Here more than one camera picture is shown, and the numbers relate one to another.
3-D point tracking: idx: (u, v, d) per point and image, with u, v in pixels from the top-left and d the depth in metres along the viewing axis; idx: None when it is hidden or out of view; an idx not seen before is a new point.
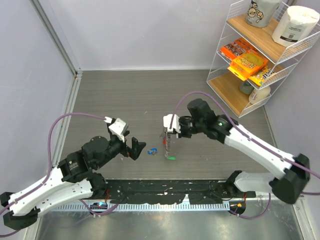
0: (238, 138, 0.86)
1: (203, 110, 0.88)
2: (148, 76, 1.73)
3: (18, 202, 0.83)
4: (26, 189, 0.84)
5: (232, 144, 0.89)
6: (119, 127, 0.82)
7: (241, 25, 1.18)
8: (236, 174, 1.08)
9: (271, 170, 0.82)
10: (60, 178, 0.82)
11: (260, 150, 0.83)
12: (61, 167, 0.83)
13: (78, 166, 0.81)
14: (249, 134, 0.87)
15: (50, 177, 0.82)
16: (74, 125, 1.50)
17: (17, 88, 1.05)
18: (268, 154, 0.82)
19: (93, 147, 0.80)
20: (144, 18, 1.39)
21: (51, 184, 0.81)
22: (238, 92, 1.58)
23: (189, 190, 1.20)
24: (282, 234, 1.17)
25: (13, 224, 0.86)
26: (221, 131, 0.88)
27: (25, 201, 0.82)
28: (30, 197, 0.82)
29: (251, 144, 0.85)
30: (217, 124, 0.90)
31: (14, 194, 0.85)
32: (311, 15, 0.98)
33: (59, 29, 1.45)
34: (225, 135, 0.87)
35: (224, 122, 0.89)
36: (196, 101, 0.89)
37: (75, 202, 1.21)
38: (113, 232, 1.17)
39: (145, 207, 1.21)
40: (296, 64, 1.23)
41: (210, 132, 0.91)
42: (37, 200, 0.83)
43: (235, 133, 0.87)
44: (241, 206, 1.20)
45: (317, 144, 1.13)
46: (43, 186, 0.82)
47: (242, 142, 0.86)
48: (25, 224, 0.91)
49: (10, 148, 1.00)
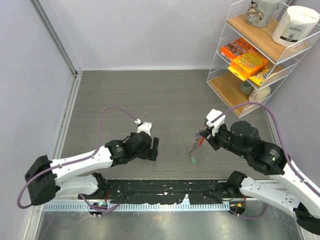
0: (291, 178, 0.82)
1: (253, 139, 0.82)
2: (148, 76, 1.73)
3: (62, 167, 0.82)
4: (70, 158, 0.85)
5: (281, 181, 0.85)
6: (147, 125, 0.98)
7: (241, 25, 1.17)
8: (241, 177, 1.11)
9: (313, 211, 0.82)
10: (108, 156, 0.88)
11: (312, 194, 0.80)
12: (108, 146, 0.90)
13: (123, 151, 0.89)
14: (301, 173, 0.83)
15: (98, 152, 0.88)
16: (74, 124, 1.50)
17: (17, 88, 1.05)
18: (318, 199, 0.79)
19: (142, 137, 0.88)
20: (144, 18, 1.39)
21: (98, 159, 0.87)
22: (238, 92, 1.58)
23: (189, 190, 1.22)
24: (281, 234, 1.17)
25: (35, 193, 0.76)
26: (273, 167, 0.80)
27: (71, 168, 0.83)
28: (77, 166, 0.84)
29: (303, 186, 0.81)
30: (268, 157, 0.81)
31: (56, 160, 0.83)
32: (311, 15, 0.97)
33: (59, 29, 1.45)
34: (276, 170, 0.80)
35: (277, 156, 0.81)
36: (248, 128, 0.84)
37: (75, 201, 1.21)
38: (113, 232, 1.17)
39: (145, 207, 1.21)
40: (296, 64, 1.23)
41: (258, 165, 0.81)
42: (77, 172, 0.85)
43: (288, 172, 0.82)
44: (241, 206, 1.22)
45: (317, 144, 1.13)
46: (91, 158, 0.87)
47: (294, 182, 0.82)
48: (43, 201, 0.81)
49: (9, 148, 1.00)
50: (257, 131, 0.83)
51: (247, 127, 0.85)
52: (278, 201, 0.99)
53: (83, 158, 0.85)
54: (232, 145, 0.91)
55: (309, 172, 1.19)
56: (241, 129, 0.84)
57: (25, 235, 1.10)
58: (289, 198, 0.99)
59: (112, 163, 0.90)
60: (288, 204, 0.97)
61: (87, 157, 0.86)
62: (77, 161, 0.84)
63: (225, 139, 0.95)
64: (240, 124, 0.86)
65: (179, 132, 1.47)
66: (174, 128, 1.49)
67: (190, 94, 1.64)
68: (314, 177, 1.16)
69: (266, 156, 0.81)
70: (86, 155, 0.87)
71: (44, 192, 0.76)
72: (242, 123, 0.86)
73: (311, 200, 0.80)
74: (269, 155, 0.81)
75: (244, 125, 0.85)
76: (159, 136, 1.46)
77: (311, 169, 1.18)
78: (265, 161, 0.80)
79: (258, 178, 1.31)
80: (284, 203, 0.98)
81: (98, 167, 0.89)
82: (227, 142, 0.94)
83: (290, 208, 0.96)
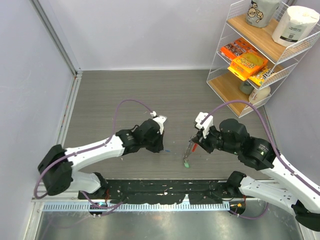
0: (281, 172, 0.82)
1: (240, 134, 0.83)
2: (148, 76, 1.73)
3: (78, 154, 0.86)
4: (84, 146, 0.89)
5: (272, 175, 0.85)
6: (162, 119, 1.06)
7: (242, 26, 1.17)
8: (240, 177, 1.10)
9: (309, 205, 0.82)
10: (120, 144, 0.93)
11: (304, 187, 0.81)
12: (119, 135, 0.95)
13: (134, 139, 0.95)
14: (291, 166, 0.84)
15: (110, 141, 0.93)
16: (74, 124, 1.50)
17: (17, 88, 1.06)
18: (310, 191, 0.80)
19: (151, 124, 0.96)
20: (143, 18, 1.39)
21: (111, 147, 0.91)
22: (238, 92, 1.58)
23: (189, 190, 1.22)
24: (280, 234, 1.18)
25: (55, 178, 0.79)
26: (262, 160, 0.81)
27: (86, 155, 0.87)
28: (91, 153, 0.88)
29: (294, 179, 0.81)
30: (257, 152, 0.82)
31: (71, 148, 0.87)
32: (311, 15, 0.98)
33: (60, 30, 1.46)
34: (266, 165, 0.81)
35: (266, 151, 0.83)
36: (234, 125, 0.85)
37: (75, 201, 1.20)
38: (113, 232, 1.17)
39: (145, 207, 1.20)
40: (297, 64, 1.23)
41: (248, 161, 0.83)
42: (92, 159, 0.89)
43: (278, 166, 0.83)
44: (241, 206, 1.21)
45: (316, 143, 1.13)
46: (103, 146, 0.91)
47: (285, 176, 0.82)
48: (59, 189, 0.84)
49: (10, 148, 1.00)
50: (244, 127, 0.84)
51: (234, 124, 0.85)
52: (277, 198, 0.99)
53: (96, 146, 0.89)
54: (224, 144, 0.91)
55: (309, 172, 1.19)
56: (228, 126, 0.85)
57: (25, 234, 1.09)
58: (287, 194, 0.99)
59: (123, 151, 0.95)
60: (286, 201, 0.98)
61: (101, 145, 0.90)
62: (91, 148, 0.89)
63: (216, 139, 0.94)
64: (227, 121, 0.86)
65: (180, 132, 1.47)
66: (175, 128, 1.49)
67: (190, 94, 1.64)
68: (313, 177, 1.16)
69: (255, 151, 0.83)
70: (99, 143, 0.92)
71: (63, 178, 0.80)
72: (230, 120, 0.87)
73: (302, 193, 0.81)
74: (258, 150, 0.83)
75: (231, 123, 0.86)
76: None
77: (311, 169, 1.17)
78: (254, 156, 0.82)
79: (258, 178, 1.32)
80: (283, 200, 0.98)
81: (110, 155, 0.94)
82: (219, 142, 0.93)
83: (289, 204, 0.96)
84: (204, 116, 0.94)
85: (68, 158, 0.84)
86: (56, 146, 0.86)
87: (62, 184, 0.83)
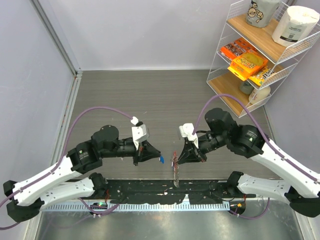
0: (272, 157, 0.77)
1: (227, 121, 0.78)
2: (148, 76, 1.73)
3: (23, 191, 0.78)
4: (32, 178, 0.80)
5: (262, 161, 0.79)
6: (139, 134, 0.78)
7: (242, 26, 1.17)
8: (238, 176, 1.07)
9: (300, 190, 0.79)
10: (70, 167, 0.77)
11: (295, 171, 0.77)
12: (70, 155, 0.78)
13: (88, 156, 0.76)
14: (281, 151, 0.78)
15: (59, 166, 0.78)
16: (74, 125, 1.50)
17: (17, 88, 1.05)
18: (302, 176, 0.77)
19: (104, 135, 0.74)
20: (144, 17, 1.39)
21: (59, 174, 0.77)
22: (238, 92, 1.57)
23: (189, 190, 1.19)
24: (280, 233, 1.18)
25: (15, 215, 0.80)
26: (251, 147, 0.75)
27: (31, 190, 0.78)
28: (38, 186, 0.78)
29: (284, 164, 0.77)
30: (245, 138, 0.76)
31: (19, 183, 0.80)
32: (311, 15, 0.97)
33: (60, 30, 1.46)
34: (256, 151, 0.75)
35: (254, 137, 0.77)
36: (218, 113, 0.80)
37: (75, 201, 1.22)
38: (113, 232, 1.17)
39: (145, 207, 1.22)
40: (297, 64, 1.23)
41: (237, 148, 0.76)
42: (43, 190, 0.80)
43: (268, 151, 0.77)
44: (241, 206, 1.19)
45: (317, 144, 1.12)
46: (51, 175, 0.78)
47: (275, 161, 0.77)
48: (28, 217, 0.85)
49: (10, 147, 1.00)
50: (229, 114, 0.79)
51: (218, 111, 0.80)
52: (271, 190, 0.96)
53: (42, 176, 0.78)
54: (217, 139, 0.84)
55: None
56: (212, 114, 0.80)
57: (25, 235, 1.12)
58: (280, 184, 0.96)
59: (78, 172, 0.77)
60: (279, 190, 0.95)
61: (46, 175, 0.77)
62: (35, 181, 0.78)
63: (208, 141, 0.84)
64: (211, 110, 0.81)
65: None
66: (175, 128, 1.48)
67: (190, 94, 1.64)
68: None
69: (243, 137, 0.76)
70: (46, 171, 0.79)
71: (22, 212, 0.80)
72: (213, 109, 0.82)
73: (294, 177, 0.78)
74: (247, 136, 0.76)
75: (215, 111, 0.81)
76: (159, 135, 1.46)
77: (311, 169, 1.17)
78: (242, 143, 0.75)
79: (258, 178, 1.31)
80: (277, 191, 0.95)
81: (65, 179, 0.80)
82: (212, 141, 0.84)
83: (282, 193, 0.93)
84: (190, 128, 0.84)
85: (14, 197, 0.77)
86: (6, 182, 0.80)
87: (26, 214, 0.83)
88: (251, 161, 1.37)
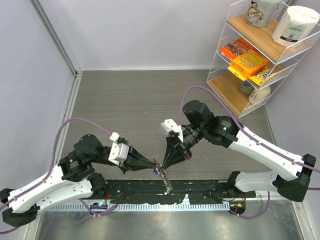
0: (247, 143, 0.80)
1: (204, 113, 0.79)
2: (148, 76, 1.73)
3: (18, 199, 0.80)
4: (26, 186, 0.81)
5: (238, 149, 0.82)
6: (112, 154, 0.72)
7: (242, 25, 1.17)
8: (236, 175, 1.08)
9: (281, 173, 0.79)
10: (60, 176, 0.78)
11: (272, 154, 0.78)
12: (61, 165, 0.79)
13: (77, 165, 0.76)
14: (256, 137, 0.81)
15: (50, 175, 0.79)
16: (74, 125, 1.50)
17: (17, 88, 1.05)
18: (279, 158, 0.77)
19: (85, 146, 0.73)
20: (143, 17, 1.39)
21: (51, 182, 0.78)
22: (238, 92, 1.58)
23: (189, 190, 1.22)
24: (280, 233, 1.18)
25: (12, 221, 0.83)
26: (225, 135, 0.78)
27: (25, 198, 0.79)
28: (30, 194, 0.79)
29: (260, 148, 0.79)
30: (220, 128, 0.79)
31: (14, 191, 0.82)
32: (311, 15, 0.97)
33: (60, 30, 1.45)
34: (232, 140, 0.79)
35: (228, 126, 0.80)
36: (196, 104, 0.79)
37: (75, 201, 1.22)
38: (113, 232, 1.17)
39: (145, 207, 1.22)
40: (297, 64, 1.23)
41: (213, 138, 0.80)
42: (37, 198, 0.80)
43: (243, 138, 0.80)
44: (241, 206, 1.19)
45: (316, 144, 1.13)
46: (43, 184, 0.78)
47: (251, 147, 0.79)
48: (25, 222, 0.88)
49: (10, 148, 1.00)
50: (206, 106, 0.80)
51: (196, 103, 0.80)
52: (262, 181, 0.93)
53: (34, 185, 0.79)
54: (197, 131, 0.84)
55: None
56: (190, 106, 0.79)
57: (25, 234, 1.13)
58: (269, 174, 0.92)
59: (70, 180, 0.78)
60: (268, 180, 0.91)
61: (38, 184, 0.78)
62: (28, 190, 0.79)
63: (190, 134, 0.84)
64: (189, 102, 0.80)
65: None
66: None
67: (190, 94, 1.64)
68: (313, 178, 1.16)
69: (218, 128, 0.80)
70: (39, 179, 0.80)
71: (18, 218, 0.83)
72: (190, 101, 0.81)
73: (272, 161, 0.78)
74: (221, 126, 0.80)
75: (193, 102, 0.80)
76: (159, 135, 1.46)
77: None
78: (218, 133, 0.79)
79: None
80: (267, 181, 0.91)
81: (57, 188, 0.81)
82: (193, 133, 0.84)
83: (271, 182, 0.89)
84: (171, 124, 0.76)
85: (9, 204, 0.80)
86: (2, 190, 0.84)
87: (23, 219, 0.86)
88: (251, 161, 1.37)
